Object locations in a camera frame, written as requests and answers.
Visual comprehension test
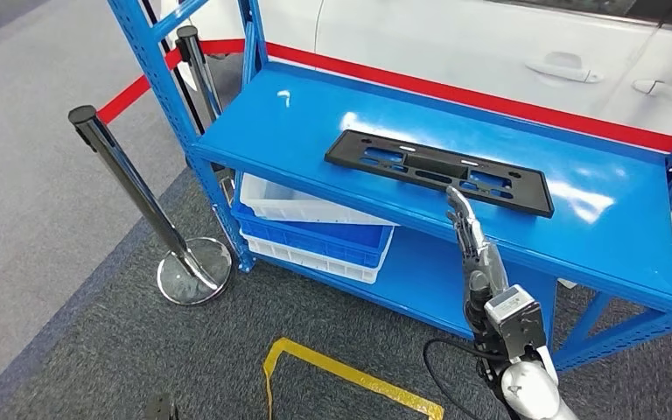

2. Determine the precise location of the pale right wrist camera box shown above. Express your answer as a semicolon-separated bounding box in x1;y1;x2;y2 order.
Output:
483;283;548;352

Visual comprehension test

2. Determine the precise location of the blue metal shelf rack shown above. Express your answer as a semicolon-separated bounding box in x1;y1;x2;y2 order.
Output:
107;0;672;372

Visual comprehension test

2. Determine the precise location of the yellow floor tape square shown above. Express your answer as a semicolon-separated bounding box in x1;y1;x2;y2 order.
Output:
262;338;446;420

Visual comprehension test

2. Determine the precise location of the chrome stanchion post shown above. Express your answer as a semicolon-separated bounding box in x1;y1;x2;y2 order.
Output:
174;24;239;204
67;104;234;306

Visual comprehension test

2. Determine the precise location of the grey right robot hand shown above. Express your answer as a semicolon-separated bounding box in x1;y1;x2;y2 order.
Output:
444;185;511;338

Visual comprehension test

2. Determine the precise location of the translucent white plastic bin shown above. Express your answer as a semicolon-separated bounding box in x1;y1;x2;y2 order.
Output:
239;172;398;228

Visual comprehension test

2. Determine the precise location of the white plastic crate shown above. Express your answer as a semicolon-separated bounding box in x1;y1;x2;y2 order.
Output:
240;226;396;285

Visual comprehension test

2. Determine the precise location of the white car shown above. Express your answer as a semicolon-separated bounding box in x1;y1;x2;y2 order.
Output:
158;0;672;285

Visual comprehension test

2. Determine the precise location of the blue plastic crate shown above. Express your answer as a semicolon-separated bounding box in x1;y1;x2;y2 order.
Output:
231;202;396;269

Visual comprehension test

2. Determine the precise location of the black plastic plate holder part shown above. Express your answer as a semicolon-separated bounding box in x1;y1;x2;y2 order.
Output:
324;129;556;219

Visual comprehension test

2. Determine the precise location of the black stanchion post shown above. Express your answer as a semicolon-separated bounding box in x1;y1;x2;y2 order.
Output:
162;40;207;136

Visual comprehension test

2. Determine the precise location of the red barrier belt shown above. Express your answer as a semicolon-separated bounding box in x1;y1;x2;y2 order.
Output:
96;49;184;126
199;38;672;154

